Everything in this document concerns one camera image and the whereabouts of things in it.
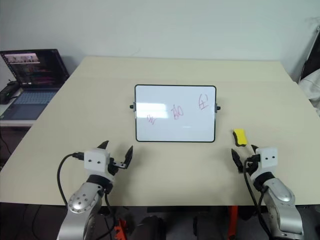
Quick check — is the open dark laptop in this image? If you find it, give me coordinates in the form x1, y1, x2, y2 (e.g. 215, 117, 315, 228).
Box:
0, 48, 71, 121

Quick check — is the grey metal frame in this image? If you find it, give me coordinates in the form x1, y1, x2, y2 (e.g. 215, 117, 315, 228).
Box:
292, 16, 320, 83

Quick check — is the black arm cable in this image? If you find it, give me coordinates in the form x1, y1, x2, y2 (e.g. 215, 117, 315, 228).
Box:
243, 159, 272, 240
56, 151, 86, 208
103, 189, 118, 240

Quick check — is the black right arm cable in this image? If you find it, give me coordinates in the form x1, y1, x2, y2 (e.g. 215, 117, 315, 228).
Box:
243, 159, 272, 240

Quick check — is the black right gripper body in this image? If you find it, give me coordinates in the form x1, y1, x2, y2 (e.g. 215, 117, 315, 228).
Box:
243, 153, 262, 174

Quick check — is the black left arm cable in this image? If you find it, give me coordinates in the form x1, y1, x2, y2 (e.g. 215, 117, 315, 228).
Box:
103, 189, 118, 240
56, 151, 86, 208

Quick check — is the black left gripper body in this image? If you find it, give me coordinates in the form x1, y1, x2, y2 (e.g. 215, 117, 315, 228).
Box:
107, 157, 127, 177

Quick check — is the yellow and black eraser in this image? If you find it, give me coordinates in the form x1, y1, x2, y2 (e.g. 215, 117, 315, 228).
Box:
232, 128, 248, 147

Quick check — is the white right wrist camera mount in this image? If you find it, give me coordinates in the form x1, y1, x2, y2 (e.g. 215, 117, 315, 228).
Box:
257, 146, 279, 174

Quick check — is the dark rounded shape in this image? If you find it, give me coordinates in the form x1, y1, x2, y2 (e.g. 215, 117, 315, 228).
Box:
129, 215, 166, 240

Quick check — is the white cloth bundle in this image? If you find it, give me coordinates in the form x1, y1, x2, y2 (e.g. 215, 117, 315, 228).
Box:
298, 68, 320, 115

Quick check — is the small black-framed whiteboard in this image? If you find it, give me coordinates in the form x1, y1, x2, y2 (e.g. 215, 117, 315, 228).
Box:
129, 84, 222, 144

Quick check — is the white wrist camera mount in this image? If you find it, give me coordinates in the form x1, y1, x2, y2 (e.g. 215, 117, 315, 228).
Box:
83, 148, 111, 174
257, 146, 279, 174

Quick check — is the orange metal bracket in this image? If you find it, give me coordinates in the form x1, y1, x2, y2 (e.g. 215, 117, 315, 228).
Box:
226, 204, 239, 240
114, 217, 126, 240

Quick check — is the black box device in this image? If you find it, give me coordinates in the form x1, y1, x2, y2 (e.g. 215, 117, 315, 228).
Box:
0, 80, 21, 105

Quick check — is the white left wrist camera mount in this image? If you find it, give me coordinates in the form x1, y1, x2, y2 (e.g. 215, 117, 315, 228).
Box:
83, 148, 111, 174

